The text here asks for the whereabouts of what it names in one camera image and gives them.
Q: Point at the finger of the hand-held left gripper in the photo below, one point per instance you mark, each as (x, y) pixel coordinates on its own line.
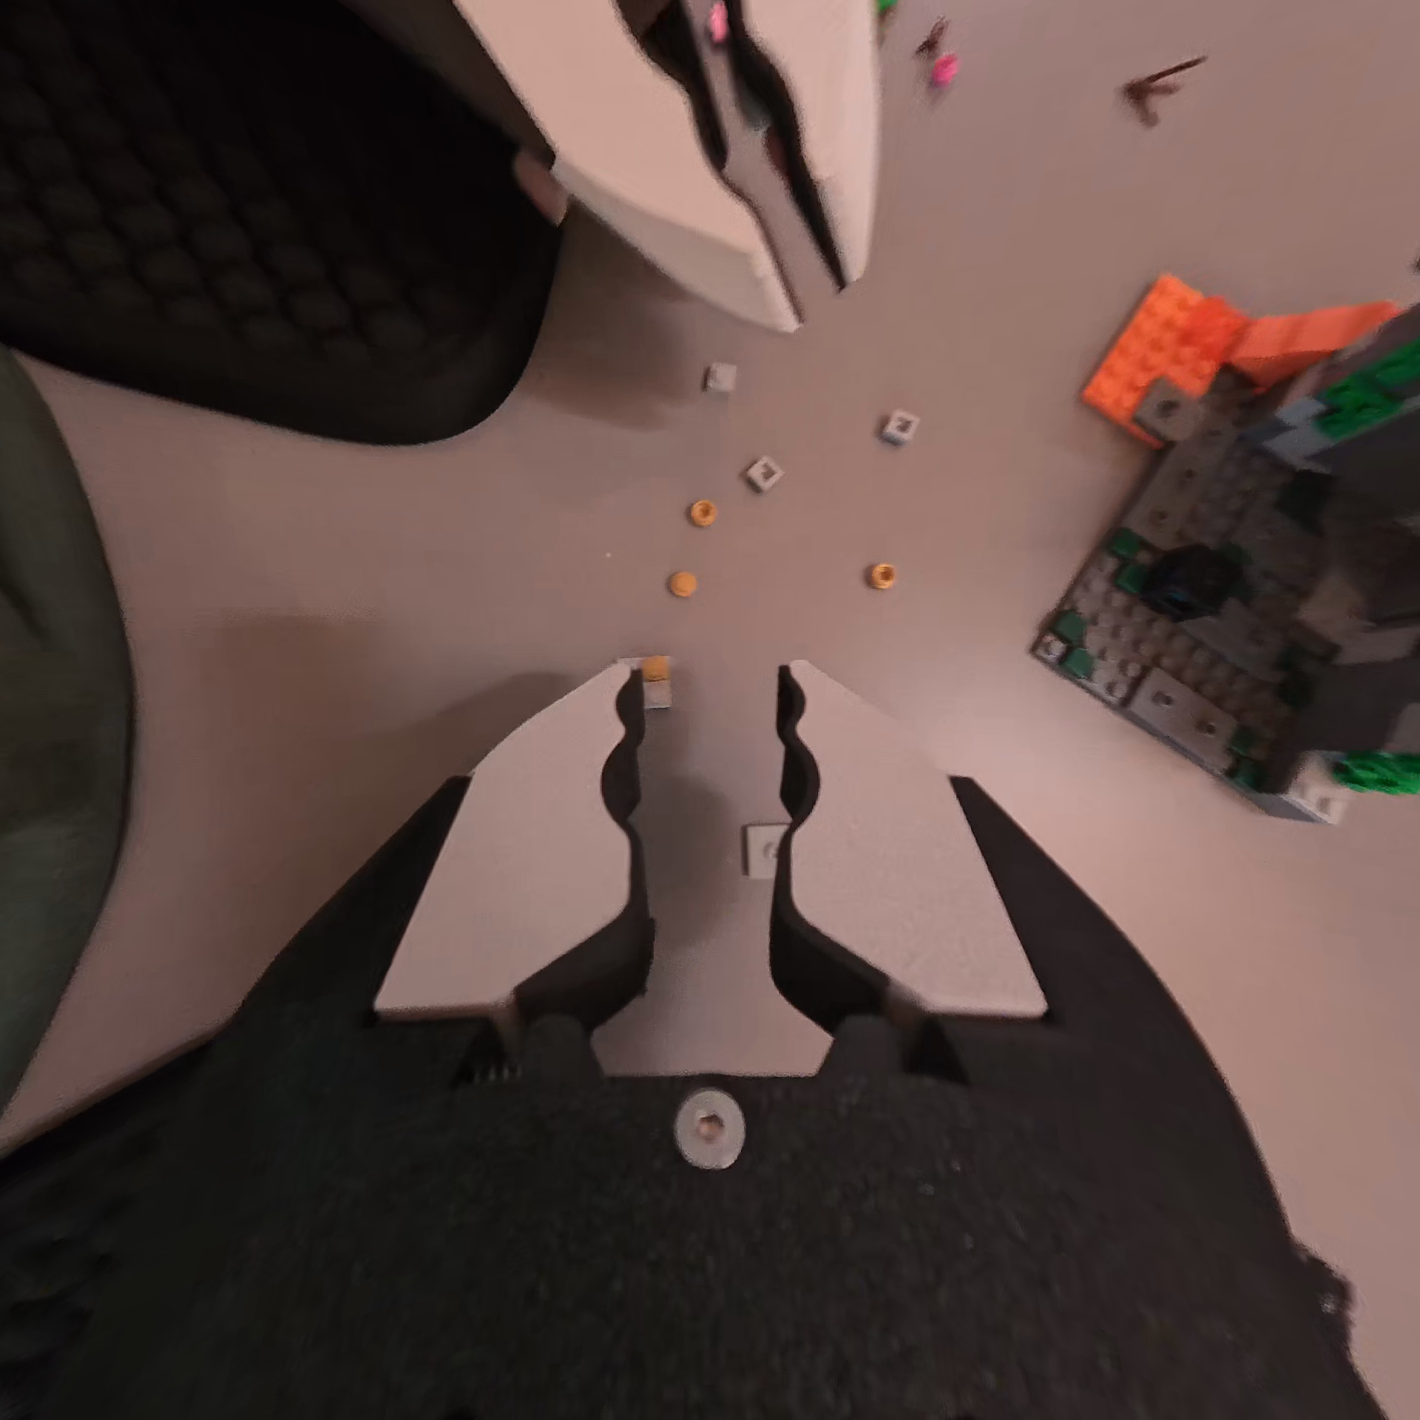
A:
(832, 100)
(622, 134)

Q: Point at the grey brick with tan stud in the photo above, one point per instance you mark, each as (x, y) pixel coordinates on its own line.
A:
(657, 679)

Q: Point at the flat grey tile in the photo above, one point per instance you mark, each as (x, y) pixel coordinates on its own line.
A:
(761, 852)

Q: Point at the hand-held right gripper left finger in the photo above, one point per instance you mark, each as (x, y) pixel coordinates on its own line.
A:
(521, 876)

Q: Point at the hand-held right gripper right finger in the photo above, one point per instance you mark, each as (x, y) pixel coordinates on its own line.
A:
(910, 888)

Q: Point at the person's dark green shirt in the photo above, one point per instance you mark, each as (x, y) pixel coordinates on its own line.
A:
(55, 688)

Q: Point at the small brown brick piece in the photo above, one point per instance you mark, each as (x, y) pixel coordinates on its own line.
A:
(1160, 89)
(934, 36)

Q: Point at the small grey brick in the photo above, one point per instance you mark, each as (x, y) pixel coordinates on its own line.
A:
(901, 428)
(721, 378)
(764, 474)

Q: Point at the small pink brick piece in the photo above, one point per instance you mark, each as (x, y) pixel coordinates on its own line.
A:
(944, 70)

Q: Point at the toy brick model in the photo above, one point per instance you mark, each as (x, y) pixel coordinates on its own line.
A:
(1221, 533)

